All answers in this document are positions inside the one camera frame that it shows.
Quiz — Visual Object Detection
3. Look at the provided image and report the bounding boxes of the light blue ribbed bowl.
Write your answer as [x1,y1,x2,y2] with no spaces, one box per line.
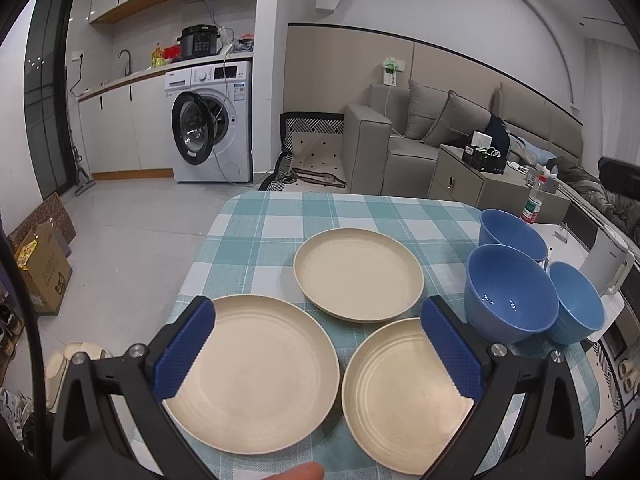
[547,261,605,346]

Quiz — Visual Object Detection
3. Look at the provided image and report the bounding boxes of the grey side cabinet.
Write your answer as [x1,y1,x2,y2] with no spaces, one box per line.
[427,143,572,224]

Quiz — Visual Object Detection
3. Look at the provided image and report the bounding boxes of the blue bowl back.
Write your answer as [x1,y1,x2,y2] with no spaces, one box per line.
[478,209,548,262]

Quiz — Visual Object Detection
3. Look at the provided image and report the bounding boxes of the wall socket with charger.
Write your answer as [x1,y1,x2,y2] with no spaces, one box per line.
[382,58,406,87]

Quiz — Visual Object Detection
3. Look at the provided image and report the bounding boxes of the yellow oil bottle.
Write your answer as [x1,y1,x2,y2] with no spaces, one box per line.
[151,44,165,68]

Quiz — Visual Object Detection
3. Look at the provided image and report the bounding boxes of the cream slipper right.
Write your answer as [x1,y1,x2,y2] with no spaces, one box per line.
[64,342,112,361]

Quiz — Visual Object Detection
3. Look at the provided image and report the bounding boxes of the cream plate back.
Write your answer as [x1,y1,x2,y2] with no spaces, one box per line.
[293,228,425,323]

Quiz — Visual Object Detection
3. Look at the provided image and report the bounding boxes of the black pressure cooker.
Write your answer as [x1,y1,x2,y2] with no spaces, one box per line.
[178,24,219,61]

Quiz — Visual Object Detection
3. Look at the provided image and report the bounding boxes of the cream slipper left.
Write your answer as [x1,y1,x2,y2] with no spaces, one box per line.
[44,351,67,412]

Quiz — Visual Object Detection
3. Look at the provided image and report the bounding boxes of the cardboard box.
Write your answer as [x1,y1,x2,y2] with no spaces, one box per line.
[15,221,73,315]

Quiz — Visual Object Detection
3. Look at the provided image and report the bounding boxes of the cream plate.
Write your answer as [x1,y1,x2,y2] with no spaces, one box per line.
[293,228,425,323]
[165,294,340,455]
[342,318,474,476]

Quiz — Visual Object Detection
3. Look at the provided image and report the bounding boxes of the white washing machine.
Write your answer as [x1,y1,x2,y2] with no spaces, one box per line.
[164,60,253,184]

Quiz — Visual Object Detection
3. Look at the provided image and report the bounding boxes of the black organizer box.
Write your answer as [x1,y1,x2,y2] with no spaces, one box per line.
[462,131,509,174]

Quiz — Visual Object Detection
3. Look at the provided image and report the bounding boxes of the white electric kettle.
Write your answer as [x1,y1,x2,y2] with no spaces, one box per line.
[579,226,634,296]

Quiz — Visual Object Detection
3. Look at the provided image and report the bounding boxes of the grey sofa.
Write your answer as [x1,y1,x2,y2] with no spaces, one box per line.
[341,80,584,197]

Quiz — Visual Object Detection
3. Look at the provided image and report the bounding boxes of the cream slipper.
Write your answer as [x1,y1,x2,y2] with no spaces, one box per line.
[44,351,67,412]
[64,342,112,361]

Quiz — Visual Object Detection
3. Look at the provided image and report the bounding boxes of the teal checked tablecloth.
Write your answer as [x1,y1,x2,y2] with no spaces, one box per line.
[119,190,601,480]

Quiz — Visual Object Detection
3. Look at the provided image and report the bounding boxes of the grey throw pillow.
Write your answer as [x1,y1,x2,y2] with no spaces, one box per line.
[422,90,491,148]

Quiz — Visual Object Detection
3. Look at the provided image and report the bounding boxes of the black patterned rug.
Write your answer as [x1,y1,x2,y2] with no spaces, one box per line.
[259,112,348,193]

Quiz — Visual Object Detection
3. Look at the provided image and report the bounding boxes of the large blue bowl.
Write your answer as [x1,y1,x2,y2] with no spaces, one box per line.
[464,244,559,344]

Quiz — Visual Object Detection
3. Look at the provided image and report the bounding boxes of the clear plastic bottle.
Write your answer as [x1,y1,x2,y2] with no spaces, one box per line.
[521,174,547,224]

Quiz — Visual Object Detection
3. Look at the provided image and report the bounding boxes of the operator thumb tip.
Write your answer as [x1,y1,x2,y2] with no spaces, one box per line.
[266,462,324,480]

